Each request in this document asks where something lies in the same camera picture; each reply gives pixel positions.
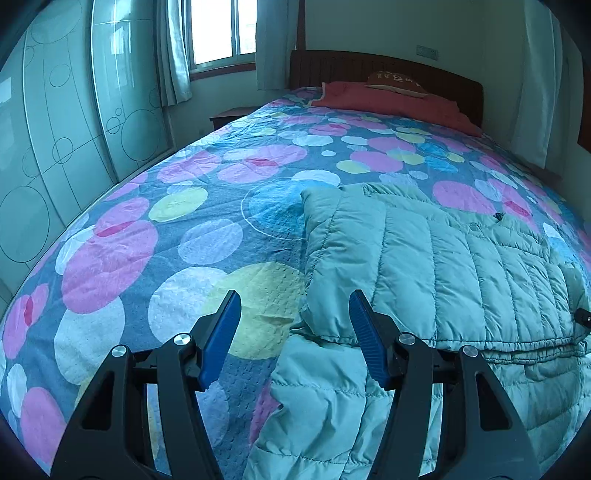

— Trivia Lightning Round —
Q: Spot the light green puffer jacket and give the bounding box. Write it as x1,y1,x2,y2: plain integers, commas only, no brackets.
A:
245,182,591,480

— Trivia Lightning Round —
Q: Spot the red blanket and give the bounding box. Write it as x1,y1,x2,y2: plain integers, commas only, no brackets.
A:
311,82,483,137

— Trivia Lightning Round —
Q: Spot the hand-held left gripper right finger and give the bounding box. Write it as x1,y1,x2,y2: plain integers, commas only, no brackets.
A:
348,290,541,480

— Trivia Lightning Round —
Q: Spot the pale curtain beside wardrobe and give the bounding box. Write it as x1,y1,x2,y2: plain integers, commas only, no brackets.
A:
157,0,194,107

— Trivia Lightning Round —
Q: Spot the glass door wardrobe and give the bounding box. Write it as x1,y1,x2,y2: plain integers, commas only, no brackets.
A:
0,0,178,296

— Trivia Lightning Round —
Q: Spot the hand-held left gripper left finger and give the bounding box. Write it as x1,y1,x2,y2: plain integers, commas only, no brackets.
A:
50,290,242,480

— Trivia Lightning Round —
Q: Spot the dark wooden furniture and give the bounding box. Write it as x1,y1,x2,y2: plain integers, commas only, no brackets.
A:
577,46,591,153

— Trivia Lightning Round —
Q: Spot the bed with polka-dot cover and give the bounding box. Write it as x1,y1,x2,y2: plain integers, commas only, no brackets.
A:
0,85,591,480

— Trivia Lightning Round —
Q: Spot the long white curtain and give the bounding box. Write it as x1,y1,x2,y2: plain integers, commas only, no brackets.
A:
512,0,583,178

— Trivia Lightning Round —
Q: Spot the brown printed pillow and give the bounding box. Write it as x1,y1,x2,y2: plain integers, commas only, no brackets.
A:
366,71,430,99

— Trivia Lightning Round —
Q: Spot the dark wooden headboard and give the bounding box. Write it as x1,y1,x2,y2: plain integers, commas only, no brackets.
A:
289,50,484,130

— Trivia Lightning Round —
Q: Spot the wooden nightstand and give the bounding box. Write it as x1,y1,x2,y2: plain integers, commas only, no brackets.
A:
210,107,264,134

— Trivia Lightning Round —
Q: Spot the window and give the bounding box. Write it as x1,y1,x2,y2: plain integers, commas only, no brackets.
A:
187,0,257,72

